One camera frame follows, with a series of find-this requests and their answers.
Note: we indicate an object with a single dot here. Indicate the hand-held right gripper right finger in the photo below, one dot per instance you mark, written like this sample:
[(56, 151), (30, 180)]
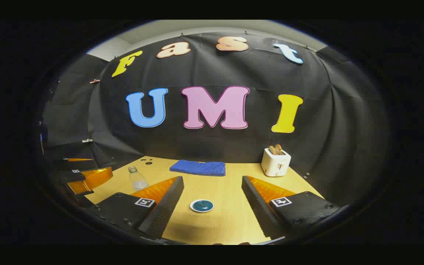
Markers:
[(261, 211)]

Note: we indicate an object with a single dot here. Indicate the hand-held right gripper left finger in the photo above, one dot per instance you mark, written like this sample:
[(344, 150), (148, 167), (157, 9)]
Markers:
[(160, 213)]

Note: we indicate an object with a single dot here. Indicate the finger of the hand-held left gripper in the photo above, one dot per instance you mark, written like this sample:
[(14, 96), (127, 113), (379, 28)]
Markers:
[(90, 178), (77, 164)]

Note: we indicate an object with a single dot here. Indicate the clear plastic water bottle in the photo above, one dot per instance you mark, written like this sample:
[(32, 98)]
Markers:
[(137, 180)]

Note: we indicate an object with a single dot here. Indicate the white toaster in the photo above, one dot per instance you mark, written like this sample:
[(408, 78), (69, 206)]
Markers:
[(275, 163)]

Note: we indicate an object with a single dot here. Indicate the folded blue towel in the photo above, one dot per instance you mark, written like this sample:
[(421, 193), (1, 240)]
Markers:
[(197, 168)]

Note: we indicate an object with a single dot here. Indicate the bread slice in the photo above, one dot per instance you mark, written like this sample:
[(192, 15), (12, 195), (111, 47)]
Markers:
[(278, 148), (272, 150)]

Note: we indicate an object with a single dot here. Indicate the black backdrop cloth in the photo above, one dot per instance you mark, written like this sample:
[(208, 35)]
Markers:
[(234, 147)]

